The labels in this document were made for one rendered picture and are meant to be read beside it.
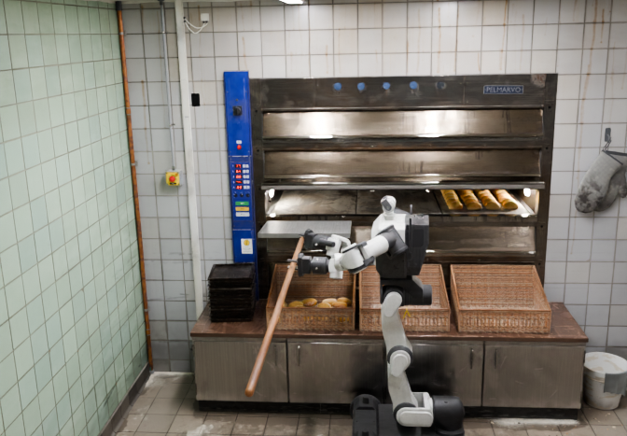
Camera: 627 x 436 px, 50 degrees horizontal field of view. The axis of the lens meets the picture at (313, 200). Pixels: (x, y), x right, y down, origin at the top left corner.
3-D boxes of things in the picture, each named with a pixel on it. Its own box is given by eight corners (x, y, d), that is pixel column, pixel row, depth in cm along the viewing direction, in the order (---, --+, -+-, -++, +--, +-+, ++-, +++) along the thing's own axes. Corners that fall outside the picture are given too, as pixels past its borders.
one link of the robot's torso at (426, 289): (430, 300, 371) (430, 270, 366) (432, 309, 358) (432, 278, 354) (380, 300, 373) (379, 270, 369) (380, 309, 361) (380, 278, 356)
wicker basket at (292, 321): (275, 300, 463) (274, 262, 456) (356, 301, 458) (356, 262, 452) (265, 330, 416) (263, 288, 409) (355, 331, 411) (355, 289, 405)
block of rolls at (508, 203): (438, 189, 513) (438, 183, 512) (502, 189, 509) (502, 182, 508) (448, 210, 455) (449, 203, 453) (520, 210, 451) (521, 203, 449)
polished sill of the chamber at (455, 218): (267, 219, 457) (266, 214, 456) (535, 219, 443) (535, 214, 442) (265, 221, 452) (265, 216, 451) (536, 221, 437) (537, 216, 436)
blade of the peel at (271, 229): (349, 237, 393) (349, 232, 392) (257, 237, 398) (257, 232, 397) (351, 220, 428) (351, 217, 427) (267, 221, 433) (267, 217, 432)
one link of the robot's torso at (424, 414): (430, 410, 391) (430, 389, 388) (433, 429, 372) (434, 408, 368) (395, 409, 393) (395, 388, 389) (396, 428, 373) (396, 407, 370)
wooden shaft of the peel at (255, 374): (253, 398, 222) (252, 390, 221) (243, 398, 222) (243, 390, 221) (304, 242, 387) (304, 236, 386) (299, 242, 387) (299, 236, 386)
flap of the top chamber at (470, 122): (262, 140, 437) (263, 110, 439) (541, 137, 423) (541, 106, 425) (261, 139, 433) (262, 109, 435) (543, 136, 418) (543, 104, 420)
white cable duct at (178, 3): (198, 334, 476) (174, -1, 420) (204, 334, 476) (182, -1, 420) (197, 335, 474) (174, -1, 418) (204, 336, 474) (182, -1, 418)
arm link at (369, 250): (367, 268, 308) (393, 253, 324) (354, 243, 309) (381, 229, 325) (350, 275, 316) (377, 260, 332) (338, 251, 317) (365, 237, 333)
